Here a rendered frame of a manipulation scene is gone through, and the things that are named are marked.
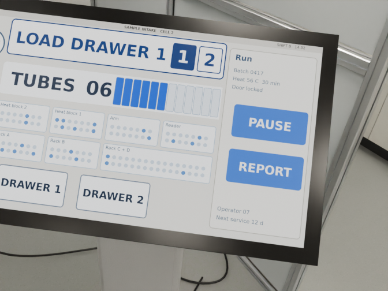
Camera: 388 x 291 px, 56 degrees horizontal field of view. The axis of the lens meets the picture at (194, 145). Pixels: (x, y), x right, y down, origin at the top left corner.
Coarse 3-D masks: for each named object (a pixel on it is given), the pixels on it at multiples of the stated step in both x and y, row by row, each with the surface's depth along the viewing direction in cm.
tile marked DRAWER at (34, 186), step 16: (0, 176) 48; (16, 176) 48; (32, 176) 48; (48, 176) 48; (64, 176) 48; (0, 192) 48; (16, 192) 48; (32, 192) 48; (48, 192) 48; (64, 192) 48
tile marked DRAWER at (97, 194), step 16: (80, 176) 48; (96, 176) 48; (80, 192) 48; (96, 192) 48; (112, 192) 48; (128, 192) 48; (144, 192) 48; (80, 208) 47; (96, 208) 47; (112, 208) 47; (128, 208) 47; (144, 208) 47
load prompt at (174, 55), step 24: (24, 24) 50; (48, 24) 50; (24, 48) 50; (48, 48) 50; (72, 48) 50; (96, 48) 49; (120, 48) 49; (144, 48) 49; (168, 48) 49; (192, 48) 49; (216, 48) 49; (168, 72) 49; (192, 72) 49; (216, 72) 49
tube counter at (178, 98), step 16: (96, 80) 49; (112, 80) 49; (128, 80) 49; (144, 80) 49; (160, 80) 49; (96, 96) 49; (112, 96) 49; (128, 96) 49; (144, 96) 49; (160, 96) 49; (176, 96) 49; (192, 96) 49; (208, 96) 49; (160, 112) 49; (176, 112) 48; (192, 112) 48; (208, 112) 48
